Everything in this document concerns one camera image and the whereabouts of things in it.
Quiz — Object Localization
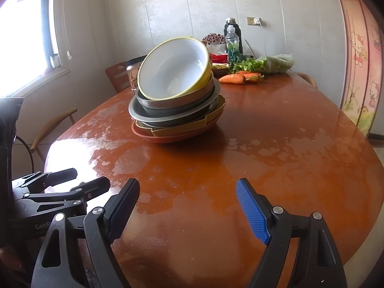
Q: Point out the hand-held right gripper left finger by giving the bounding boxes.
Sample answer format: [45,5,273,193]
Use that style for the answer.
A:
[31,178,140,288]

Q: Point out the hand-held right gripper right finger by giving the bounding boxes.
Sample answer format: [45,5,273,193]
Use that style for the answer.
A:
[236,178,348,288]

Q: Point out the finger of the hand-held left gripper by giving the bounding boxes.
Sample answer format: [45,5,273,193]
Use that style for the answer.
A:
[24,176,111,207]
[12,168,78,194]

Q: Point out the large steel basin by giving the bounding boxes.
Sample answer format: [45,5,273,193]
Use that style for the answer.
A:
[128,94,221,127]

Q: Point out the pink plate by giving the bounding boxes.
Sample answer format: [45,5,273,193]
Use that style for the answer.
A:
[132,120,222,144]

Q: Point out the yellow shell-shaped plate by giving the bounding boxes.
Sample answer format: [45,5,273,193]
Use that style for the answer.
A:
[135,95,227,138]

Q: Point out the steel plate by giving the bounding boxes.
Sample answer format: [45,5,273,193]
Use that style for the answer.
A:
[134,116,215,130]

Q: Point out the yellow enamel bowl with handle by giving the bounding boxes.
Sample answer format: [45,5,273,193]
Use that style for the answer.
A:
[137,37,214,101]

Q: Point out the curved wooden chair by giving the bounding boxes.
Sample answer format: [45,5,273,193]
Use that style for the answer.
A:
[30,107,78,153]

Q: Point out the window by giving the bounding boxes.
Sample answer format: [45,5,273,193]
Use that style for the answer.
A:
[0,0,59,96]

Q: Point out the slatted wooden chair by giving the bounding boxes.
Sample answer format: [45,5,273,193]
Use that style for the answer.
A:
[105,61,141,93]

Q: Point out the glass jar with black lid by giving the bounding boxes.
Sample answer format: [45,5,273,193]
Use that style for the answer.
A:
[126,56,148,92]

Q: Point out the bag of green herbs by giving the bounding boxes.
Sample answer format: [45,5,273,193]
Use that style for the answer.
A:
[228,54,296,75]

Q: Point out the clear plastic bottle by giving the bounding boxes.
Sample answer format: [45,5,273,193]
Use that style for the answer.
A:
[225,25,243,64]

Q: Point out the cartoon door curtain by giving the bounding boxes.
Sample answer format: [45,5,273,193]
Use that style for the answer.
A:
[333,0,384,138]

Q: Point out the black thermos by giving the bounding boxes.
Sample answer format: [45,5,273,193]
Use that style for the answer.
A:
[223,18,242,53]

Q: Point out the black cable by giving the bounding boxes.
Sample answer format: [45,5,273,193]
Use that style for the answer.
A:
[14,135,34,176]

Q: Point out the white pull cord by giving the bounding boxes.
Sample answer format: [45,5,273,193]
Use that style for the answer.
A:
[61,0,72,60]

